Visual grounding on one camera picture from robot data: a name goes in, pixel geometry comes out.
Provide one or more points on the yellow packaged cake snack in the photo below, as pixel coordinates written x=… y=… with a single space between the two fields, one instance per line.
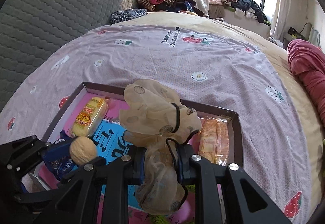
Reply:
x=90 y=117

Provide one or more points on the clothes pile on windowsill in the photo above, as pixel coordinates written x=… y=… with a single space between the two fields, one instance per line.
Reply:
x=245 y=6

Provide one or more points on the walnut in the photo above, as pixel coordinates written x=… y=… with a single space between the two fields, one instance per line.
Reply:
x=82 y=150

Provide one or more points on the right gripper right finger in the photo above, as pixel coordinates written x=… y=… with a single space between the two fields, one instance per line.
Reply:
x=224 y=194

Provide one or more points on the pink green blanket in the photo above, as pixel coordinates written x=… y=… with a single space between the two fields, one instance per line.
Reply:
x=306 y=61

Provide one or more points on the beige mesh scrunchie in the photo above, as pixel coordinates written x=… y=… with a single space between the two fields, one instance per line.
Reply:
x=157 y=121

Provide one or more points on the blue cookie packet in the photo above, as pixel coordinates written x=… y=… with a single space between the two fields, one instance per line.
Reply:
x=63 y=166

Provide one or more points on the dark shallow box tray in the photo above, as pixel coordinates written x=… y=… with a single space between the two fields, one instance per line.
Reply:
x=109 y=136

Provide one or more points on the pink floral bedsheet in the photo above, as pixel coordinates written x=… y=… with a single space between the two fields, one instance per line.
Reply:
x=201 y=67

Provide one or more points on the blue knitted item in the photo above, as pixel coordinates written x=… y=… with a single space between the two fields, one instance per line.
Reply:
x=126 y=15

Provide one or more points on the beige bed blanket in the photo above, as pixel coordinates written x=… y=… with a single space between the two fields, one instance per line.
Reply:
x=278 y=57

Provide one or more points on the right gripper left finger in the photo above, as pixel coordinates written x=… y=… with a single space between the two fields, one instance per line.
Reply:
x=96 y=193

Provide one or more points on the grey quilted headboard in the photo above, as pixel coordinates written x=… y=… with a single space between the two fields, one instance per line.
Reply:
x=32 y=30

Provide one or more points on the orange cracker packet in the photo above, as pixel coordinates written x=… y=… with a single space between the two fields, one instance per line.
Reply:
x=214 y=140

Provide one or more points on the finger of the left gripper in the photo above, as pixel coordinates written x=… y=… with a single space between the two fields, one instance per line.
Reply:
x=57 y=151
x=18 y=158

